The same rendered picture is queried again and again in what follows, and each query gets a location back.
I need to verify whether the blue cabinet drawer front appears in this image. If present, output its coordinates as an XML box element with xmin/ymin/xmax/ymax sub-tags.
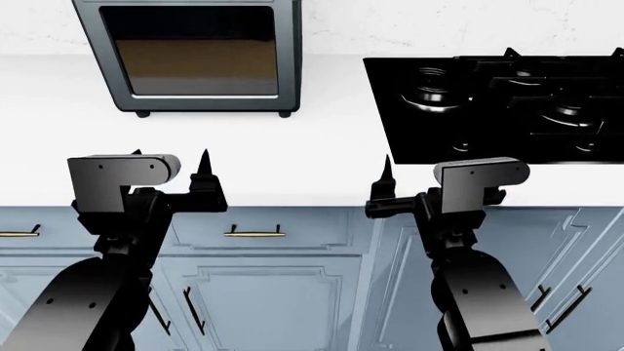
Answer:
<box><xmin>0</xmin><ymin>206</ymin><xmax>98</xmax><ymax>254</ymax></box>
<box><xmin>170</xmin><ymin>206</ymin><xmax>355</xmax><ymax>252</ymax></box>

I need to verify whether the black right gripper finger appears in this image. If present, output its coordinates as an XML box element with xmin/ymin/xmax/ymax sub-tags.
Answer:
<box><xmin>370</xmin><ymin>153</ymin><xmax>396</xmax><ymax>202</ymax></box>

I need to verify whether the black cabinet door handle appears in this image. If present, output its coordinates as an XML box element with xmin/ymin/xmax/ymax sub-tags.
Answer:
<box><xmin>544</xmin><ymin>284</ymin><xmax>594</xmax><ymax>334</ymax></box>
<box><xmin>147</xmin><ymin>287</ymin><xmax>173</xmax><ymax>336</ymax></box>
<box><xmin>181</xmin><ymin>286</ymin><xmax>207</xmax><ymax>336</ymax></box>
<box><xmin>529</xmin><ymin>284</ymin><xmax>553</xmax><ymax>314</ymax></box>

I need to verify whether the grey right gripper camera box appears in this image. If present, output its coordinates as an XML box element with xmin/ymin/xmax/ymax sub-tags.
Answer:
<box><xmin>432</xmin><ymin>156</ymin><xmax>531</xmax><ymax>215</ymax></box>

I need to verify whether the grey toaster oven body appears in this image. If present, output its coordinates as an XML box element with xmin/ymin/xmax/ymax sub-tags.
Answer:
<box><xmin>71</xmin><ymin>0</ymin><xmax>303</xmax><ymax>114</ymax></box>

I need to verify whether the toaster oven glass door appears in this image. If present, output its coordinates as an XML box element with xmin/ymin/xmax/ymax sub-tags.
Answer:
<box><xmin>77</xmin><ymin>0</ymin><xmax>297</xmax><ymax>102</ymax></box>

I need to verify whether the grey left gripper camera box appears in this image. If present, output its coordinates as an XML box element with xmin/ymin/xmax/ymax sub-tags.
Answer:
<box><xmin>66</xmin><ymin>153</ymin><xmax>183</xmax><ymax>214</ymax></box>

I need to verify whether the brass drawer handle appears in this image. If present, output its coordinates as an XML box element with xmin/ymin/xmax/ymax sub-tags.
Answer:
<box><xmin>223</xmin><ymin>223</ymin><xmax>286</xmax><ymax>239</ymax></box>
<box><xmin>0</xmin><ymin>223</ymin><xmax>42</xmax><ymax>239</ymax></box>

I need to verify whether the black gas cooktop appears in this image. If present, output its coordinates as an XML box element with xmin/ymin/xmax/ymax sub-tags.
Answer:
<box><xmin>362</xmin><ymin>47</ymin><xmax>624</xmax><ymax>166</ymax></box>

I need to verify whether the blue cabinet door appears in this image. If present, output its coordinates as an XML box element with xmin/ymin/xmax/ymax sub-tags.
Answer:
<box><xmin>528</xmin><ymin>206</ymin><xmax>624</xmax><ymax>351</ymax></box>
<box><xmin>158</xmin><ymin>253</ymin><xmax>366</xmax><ymax>351</ymax></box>
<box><xmin>475</xmin><ymin>206</ymin><xmax>584</xmax><ymax>316</ymax></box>
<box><xmin>0</xmin><ymin>253</ymin><xmax>170</xmax><ymax>351</ymax></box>

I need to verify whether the round black gas burner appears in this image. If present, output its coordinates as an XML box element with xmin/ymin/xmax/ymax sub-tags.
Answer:
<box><xmin>537</xmin><ymin>97</ymin><xmax>605</xmax><ymax>130</ymax></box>
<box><xmin>399</xmin><ymin>66</ymin><xmax>477</xmax><ymax>111</ymax></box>

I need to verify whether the grey gripper camera box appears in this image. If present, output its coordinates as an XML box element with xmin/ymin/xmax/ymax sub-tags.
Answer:
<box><xmin>66</xmin><ymin>153</ymin><xmax>183</xmax><ymax>214</ymax></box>
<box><xmin>432</xmin><ymin>156</ymin><xmax>531</xmax><ymax>215</ymax></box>

